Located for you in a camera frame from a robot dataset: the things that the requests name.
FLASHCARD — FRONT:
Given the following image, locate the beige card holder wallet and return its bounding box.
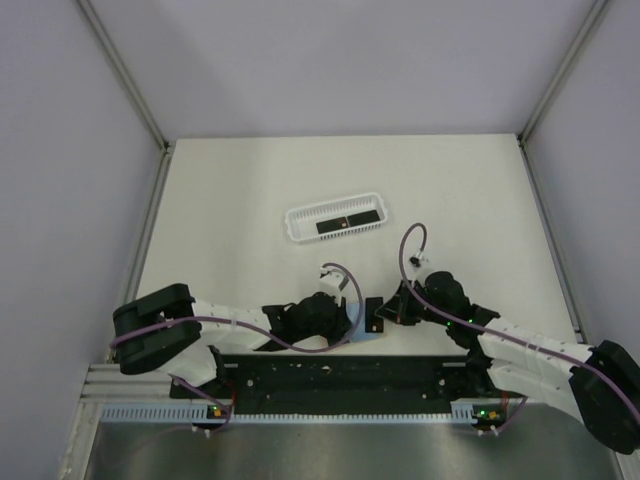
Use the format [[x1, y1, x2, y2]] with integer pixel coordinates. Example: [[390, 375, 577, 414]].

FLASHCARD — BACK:
[[349, 307, 386, 343]]

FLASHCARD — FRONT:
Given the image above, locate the white slotted cable duct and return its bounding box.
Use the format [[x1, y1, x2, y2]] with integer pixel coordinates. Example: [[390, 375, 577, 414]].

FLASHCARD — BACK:
[[100, 402, 480, 426]]

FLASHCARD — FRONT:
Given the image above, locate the right aluminium frame post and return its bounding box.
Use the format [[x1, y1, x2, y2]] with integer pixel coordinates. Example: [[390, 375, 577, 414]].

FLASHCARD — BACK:
[[517, 0, 615, 146]]

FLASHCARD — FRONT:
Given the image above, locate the white plastic basket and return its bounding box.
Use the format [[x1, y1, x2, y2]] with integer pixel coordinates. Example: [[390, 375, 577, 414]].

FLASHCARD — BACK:
[[284, 192, 389, 244]]

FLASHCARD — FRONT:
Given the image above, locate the black VIP card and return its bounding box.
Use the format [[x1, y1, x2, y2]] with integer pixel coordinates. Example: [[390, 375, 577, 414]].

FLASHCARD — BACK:
[[365, 297, 384, 334]]

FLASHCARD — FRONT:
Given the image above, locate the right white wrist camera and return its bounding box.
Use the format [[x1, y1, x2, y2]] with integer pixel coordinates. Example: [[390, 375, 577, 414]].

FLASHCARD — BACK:
[[409, 250, 429, 270]]

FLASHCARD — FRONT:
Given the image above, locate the left aluminium frame post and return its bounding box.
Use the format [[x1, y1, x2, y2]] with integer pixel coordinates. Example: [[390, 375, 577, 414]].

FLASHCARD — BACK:
[[75, 0, 171, 153]]

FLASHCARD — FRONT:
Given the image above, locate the black card in basket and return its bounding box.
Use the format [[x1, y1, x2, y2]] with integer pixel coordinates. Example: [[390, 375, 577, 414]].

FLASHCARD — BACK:
[[346, 210, 381, 228], [316, 217, 349, 235]]

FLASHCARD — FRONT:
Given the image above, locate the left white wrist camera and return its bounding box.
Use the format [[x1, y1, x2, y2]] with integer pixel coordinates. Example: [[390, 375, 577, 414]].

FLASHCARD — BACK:
[[319, 267, 350, 304]]

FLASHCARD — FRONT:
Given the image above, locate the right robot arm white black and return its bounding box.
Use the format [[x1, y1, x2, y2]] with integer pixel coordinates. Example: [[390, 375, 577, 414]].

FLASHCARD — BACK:
[[377, 271, 639, 455]]

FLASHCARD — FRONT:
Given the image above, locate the purple cable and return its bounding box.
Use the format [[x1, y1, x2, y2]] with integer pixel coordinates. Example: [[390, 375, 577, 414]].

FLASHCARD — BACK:
[[399, 222, 639, 434], [109, 262, 365, 434]]

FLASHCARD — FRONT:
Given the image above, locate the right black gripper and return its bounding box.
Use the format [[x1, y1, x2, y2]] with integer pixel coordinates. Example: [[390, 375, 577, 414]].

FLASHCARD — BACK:
[[376, 279, 452, 326]]

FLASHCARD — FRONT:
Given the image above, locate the black card in basket right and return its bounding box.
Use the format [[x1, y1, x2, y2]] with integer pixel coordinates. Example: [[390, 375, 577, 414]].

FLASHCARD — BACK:
[[346, 210, 381, 228]]

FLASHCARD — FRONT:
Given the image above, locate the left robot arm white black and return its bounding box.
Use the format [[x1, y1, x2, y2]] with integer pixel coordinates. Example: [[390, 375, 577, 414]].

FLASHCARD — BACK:
[[112, 283, 359, 397]]

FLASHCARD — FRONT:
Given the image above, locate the aluminium frame post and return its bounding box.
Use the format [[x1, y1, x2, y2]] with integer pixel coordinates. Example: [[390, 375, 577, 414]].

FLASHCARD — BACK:
[[75, 0, 171, 153], [517, 0, 615, 146]]

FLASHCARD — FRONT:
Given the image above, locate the black card in basket left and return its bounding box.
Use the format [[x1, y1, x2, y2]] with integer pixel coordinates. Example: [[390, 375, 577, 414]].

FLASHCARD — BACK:
[[316, 217, 349, 235]]

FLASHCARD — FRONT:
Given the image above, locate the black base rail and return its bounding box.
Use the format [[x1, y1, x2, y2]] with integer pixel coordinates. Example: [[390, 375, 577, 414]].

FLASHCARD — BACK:
[[169, 348, 517, 419]]

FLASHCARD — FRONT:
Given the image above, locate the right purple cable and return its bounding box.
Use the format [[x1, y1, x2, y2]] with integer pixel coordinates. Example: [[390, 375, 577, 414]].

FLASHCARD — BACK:
[[399, 222, 639, 434]]

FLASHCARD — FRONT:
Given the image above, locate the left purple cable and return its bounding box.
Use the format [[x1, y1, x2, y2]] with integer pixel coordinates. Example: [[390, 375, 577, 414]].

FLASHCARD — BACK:
[[109, 262, 365, 434]]

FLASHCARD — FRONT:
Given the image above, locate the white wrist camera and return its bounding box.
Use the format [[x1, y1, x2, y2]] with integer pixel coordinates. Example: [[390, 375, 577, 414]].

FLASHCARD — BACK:
[[319, 267, 350, 304], [409, 250, 429, 270]]

